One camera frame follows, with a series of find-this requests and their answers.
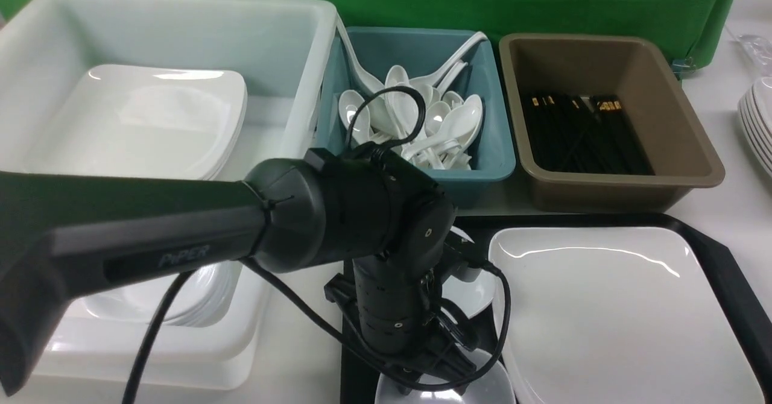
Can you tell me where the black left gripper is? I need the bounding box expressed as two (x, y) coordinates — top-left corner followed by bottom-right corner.
(324, 253), (483, 393)

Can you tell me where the white square bowl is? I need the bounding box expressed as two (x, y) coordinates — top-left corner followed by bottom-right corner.
(374, 362), (516, 403)
(442, 261), (498, 319)

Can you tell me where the large white square plate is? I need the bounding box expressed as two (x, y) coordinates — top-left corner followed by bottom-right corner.
(489, 227), (765, 403)

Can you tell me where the white ceramic spoon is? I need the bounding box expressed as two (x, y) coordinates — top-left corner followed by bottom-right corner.
(402, 104), (483, 160)

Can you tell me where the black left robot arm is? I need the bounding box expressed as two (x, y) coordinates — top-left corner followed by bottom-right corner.
(2, 144), (482, 396)

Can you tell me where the stack of white bowls in bin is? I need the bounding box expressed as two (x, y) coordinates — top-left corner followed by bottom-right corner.
(82, 263), (238, 326)

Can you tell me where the white spoon front left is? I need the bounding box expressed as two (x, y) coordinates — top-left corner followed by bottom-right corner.
(338, 90), (373, 145)

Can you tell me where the white ladle in teal bin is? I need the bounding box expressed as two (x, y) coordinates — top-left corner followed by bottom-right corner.
(337, 15), (490, 98)

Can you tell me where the pile of black chopsticks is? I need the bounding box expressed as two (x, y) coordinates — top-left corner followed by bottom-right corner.
(519, 92), (654, 175)

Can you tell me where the teal plastic bin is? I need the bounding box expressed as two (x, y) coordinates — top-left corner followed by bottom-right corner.
(314, 27), (516, 209)

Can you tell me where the brown plastic bin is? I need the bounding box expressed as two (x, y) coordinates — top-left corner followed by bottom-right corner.
(499, 34), (725, 212)

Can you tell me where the black serving tray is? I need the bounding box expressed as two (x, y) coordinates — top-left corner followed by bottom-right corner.
(339, 213), (770, 403)

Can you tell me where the stack of white plates in bin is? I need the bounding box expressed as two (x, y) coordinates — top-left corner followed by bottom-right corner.
(22, 64), (248, 180)

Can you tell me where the large white plastic bin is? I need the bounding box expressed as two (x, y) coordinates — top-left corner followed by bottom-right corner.
(2, 0), (337, 390)

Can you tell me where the stack of plates at right edge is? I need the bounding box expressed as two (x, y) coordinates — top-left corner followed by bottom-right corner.
(737, 77), (771, 176)

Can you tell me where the clear plastic wrap at right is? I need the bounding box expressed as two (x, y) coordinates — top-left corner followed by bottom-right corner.
(733, 34), (771, 77)

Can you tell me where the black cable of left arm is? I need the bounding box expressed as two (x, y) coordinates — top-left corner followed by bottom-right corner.
(121, 86), (512, 404)

